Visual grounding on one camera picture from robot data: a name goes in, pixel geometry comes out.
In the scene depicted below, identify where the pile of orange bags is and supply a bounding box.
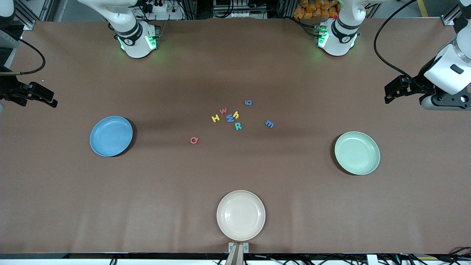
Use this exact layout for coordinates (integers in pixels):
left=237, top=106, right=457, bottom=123
left=293, top=0, right=340, bottom=20

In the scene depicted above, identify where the green plate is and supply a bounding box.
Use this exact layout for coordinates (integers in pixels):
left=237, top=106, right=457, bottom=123
left=334, top=131, right=380, bottom=176

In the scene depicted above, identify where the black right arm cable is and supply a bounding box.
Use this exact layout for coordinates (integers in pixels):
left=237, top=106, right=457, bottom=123
left=0, top=37, right=46, bottom=76

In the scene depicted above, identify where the white power strip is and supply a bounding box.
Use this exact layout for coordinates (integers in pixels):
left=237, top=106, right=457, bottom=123
left=142, top=0, right=184, bottom=21

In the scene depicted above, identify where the black cable below table edge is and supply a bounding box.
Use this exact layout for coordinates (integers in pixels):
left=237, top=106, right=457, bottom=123
left=447, top=246, right=471, bottom=264

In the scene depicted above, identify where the aluminium frame profile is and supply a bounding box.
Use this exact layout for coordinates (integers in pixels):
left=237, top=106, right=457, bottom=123
left=11, top=0, right=52, bottom=31
left=442, top=0, right=471, bottom=26

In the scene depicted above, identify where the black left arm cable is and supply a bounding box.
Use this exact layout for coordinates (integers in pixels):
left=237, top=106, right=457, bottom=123
left=373, top=0, right=420, bottom=81

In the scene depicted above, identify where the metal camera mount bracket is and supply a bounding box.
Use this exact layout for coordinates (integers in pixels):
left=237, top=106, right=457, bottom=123
left=225, top=242, right=249, bottom=265

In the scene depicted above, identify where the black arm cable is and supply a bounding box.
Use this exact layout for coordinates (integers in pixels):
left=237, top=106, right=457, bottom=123
left=373, top=0, right=420, bottom=81
left=0, top=37, right=46, bottom=76

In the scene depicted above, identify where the beige plate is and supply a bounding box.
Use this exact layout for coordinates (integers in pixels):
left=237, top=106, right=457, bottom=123
left=216, top=190, right=266, bottom=242

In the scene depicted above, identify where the blue plate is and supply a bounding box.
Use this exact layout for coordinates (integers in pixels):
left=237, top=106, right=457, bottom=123
left=89, top=116, right=133, bottom=157

